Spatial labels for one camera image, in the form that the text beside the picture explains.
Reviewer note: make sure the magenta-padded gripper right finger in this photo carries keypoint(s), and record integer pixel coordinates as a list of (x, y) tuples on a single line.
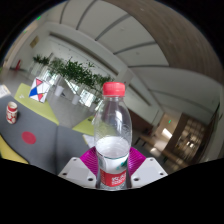
[(148, 171)]

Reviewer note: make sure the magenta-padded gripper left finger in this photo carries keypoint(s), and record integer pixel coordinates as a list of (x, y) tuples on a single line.
[(78, 171)]

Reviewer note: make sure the clear red-capped water bottle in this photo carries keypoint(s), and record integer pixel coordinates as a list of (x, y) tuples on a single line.
[(112, 150)]

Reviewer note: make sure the long wooden bench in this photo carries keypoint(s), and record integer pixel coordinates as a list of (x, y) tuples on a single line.
[(160, 150)]

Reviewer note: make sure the wooden shelf unit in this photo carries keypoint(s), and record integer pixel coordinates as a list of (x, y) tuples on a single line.
[(191, 136)]

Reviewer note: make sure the flat round red coaster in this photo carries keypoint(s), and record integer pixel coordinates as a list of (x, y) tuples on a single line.
[(28, 138)]

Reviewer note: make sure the yellow-green cushioned seat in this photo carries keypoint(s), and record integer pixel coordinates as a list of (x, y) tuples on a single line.
[(10, 151)]

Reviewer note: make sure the red and white mug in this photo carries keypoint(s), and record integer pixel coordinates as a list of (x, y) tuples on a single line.
[(12, 114)]

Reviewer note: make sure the white cube with coloured triangles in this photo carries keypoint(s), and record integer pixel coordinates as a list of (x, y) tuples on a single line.
[(39, 90)]

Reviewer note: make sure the group of potted green plants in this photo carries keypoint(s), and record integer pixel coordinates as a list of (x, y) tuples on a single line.
[(78, 73)]

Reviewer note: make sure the red fire extinguisher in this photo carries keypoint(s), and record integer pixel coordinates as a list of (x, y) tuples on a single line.
[(17, 64)]

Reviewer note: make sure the green exit sign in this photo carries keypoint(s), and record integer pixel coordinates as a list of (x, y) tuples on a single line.
[(39, 17)]

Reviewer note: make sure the framed wall picture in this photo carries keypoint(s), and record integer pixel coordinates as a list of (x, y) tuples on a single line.
[(34, 41)]

